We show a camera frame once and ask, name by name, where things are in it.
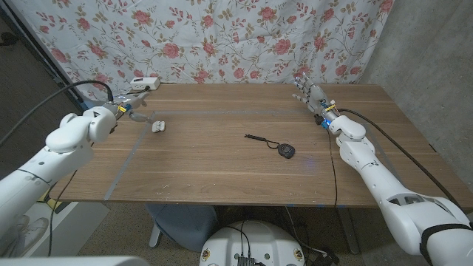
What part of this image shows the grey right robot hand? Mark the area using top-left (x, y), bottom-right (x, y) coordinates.
top-left (291, 72), bottom-right (338, 123)

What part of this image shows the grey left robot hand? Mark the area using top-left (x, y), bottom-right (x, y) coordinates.
top-left (109, 91), bottom-right (154, 123)

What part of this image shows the white power strip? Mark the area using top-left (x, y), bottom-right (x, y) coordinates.
top-left (129, 76), bottom-right (161, 92)

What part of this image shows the floral backdrop cloth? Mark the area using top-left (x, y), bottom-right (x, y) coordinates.
top-left (9, 0), bottom-right (395, 103)

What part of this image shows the yellow and black floor pedal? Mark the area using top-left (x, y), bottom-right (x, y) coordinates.
top-left (36, 188), bottom-right (73, 214)

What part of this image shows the blue-grey chair under table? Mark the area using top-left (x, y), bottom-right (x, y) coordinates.
top-left (146, 203), bottom-right (219, 253)

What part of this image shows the white table leg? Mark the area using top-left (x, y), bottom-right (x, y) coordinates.
top-left (149, 221), bottom-right (163, 248)

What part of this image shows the grey table leg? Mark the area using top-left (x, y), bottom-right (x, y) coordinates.
top-left (338, 207), bottom-right (360, 255)

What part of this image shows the white shoe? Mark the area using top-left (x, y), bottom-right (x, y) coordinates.
top-left (3, 216), bottom-right (30, 258)
top-left (16, 216), bottom-right (50, 254)

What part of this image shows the white robot torso base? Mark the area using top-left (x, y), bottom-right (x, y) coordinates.
top-left (199, 220), bottom-right (307, 266)

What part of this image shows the black power adapter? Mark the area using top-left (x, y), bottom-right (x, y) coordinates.
top-left (313, 250), bottom-right (341, 266)

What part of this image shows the white robot head edge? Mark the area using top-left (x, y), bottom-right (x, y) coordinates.
top-left (0, 255), bottom-right (151, 266)

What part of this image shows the black timer with lanyard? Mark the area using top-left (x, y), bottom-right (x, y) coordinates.
top-left (244, 133), bottom-right (296, 160)

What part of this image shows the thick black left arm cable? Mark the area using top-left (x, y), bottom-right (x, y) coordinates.
top-left (0, 80), bottom-right (115, 147)

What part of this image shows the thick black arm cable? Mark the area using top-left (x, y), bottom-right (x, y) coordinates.
top-left (0, 80), bottom-right (115, 147)
top-left (337, 108), bottom-right (465, 214)

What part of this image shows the black door frame strip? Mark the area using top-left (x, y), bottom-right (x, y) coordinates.
top-left (0, 4), bottom-right (93, 120)

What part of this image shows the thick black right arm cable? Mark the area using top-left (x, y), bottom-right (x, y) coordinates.
top-left (337, 108), bottom-right (465, 214)

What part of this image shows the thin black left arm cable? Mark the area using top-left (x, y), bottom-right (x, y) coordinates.
top-left (47, 169), bottom-right (78, 257)

